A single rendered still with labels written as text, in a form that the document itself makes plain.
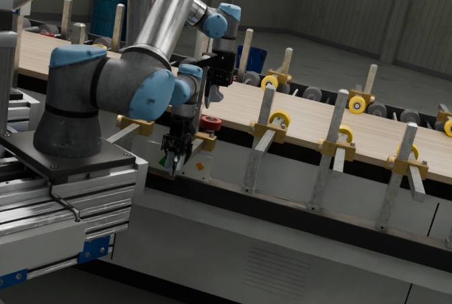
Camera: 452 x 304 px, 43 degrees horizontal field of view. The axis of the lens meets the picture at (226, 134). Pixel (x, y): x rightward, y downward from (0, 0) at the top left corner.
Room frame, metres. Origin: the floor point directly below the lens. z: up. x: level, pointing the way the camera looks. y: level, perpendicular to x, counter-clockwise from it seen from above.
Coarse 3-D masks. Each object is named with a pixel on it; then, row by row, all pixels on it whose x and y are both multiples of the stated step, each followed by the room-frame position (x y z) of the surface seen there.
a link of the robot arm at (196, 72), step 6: (180, 66) 1.69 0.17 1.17; (186, 66) 1.69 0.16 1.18; (192, 66) 1.70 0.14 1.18; (180, 72) 1.67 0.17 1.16; (186, 72) 1.66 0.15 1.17; (192, 72) 1.66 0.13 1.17; (198, 72) 1.68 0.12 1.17; (192, 78) 1.65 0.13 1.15; (198, 78) 1.68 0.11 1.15; (198, 84) 1.68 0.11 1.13; (198, 90) 1.69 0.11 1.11; (192, 96) 1.67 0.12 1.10; (186, 102) 1.66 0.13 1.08; (192, 102) 1.67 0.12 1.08
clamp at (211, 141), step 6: (198, 132) 2.05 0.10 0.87; (192, 138) 2.01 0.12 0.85; (198, 138) 2.01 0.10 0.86; (204, 138) 2.01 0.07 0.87; (210, 138) 2.01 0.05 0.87; (216, 138) 2.04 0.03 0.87; (204, 144) 2.01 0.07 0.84; (210, 144) 2.00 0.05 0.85; (204, 150) 2.00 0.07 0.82; (210, 150) 2.00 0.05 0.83
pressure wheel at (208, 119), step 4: (204, 116) 2.15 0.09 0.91; (208, 116) 2.16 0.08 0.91; (204, 120) 2.10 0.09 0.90; (208, 120) 2.11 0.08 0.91; (212, 120) 2.13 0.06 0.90; (216, 120) 2.14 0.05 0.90; (220, 120) 2.14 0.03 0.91; (200, 124) 2.12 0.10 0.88; (204, 124) 2.10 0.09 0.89; (208, 124) 2.10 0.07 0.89; (212, 124) 2.10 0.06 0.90; (216, 124) 2.10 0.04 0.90; (220, 124) 2.12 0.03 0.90; (204, 128) 2.10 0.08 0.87; (208, 128) 2.10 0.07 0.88; (212, 128) 2.10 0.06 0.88; (216, 128) 2.11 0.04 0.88
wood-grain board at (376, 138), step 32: (32, 64) 2.45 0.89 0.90; (224, 96) 2.58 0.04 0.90; (256, 96) 2.71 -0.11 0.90; (288, 96) 2.86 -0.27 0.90; (288, 128) 2.25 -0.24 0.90; (320, 128) 2.35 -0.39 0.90; (352, 128) 2.47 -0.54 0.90; (384, 128) 2.59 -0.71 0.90; (384, 160) 2.08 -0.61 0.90; (448, 160) 2.27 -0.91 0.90
